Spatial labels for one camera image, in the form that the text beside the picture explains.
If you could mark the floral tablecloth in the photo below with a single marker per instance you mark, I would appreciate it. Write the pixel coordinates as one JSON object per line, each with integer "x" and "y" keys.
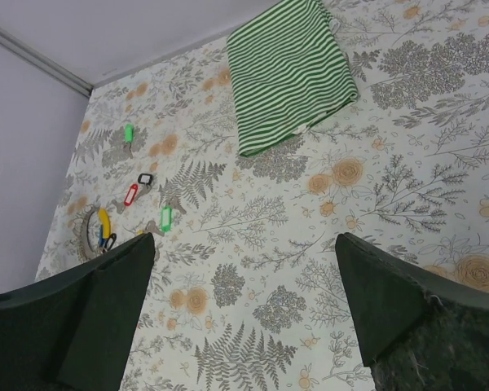
{"x": 245, "y": 293}

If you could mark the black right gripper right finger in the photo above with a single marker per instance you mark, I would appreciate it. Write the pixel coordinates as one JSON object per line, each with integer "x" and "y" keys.
{"x": 416, "y": 330}

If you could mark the green tag key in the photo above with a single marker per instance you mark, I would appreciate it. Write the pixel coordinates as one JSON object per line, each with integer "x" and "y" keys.
{"x": 163, "y": 224}
{"x": 128, "y": 139}

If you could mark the red tag key upper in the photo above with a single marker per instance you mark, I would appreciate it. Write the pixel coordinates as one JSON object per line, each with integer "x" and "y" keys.
{"x": 120, "y": 205}

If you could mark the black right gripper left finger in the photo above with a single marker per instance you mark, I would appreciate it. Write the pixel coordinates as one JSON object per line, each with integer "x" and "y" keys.
{"x": 74, "y": 330}

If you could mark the black tag key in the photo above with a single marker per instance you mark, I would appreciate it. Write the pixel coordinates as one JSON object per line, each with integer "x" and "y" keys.
{"x": 145, "y": 181}

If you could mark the green white striped cloth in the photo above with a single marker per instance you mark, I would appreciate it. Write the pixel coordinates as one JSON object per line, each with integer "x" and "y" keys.
{"x": 287, "y": 74}

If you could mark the large metal keyring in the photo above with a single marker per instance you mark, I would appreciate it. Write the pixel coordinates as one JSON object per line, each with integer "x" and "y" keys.
{"x": 86, "y": 249}

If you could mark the blue tag key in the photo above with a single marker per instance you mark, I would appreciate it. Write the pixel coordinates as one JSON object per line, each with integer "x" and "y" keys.
{"x": 106, "y": 242}

